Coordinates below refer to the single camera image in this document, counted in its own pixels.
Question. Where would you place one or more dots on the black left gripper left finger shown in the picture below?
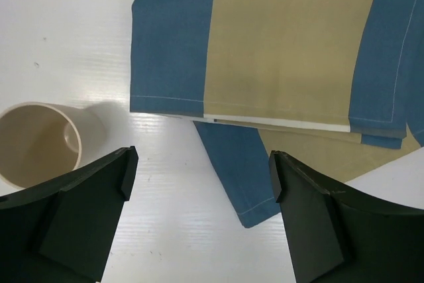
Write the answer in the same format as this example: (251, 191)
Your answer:
(62, 230)

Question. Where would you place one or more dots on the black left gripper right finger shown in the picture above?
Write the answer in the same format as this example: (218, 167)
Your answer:
(337, 233)

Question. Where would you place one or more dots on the beige cup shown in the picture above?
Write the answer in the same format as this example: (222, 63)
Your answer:
(41, 141)

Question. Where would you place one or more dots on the blue tan striped placemat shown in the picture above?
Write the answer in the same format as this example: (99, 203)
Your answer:
(337, 84)

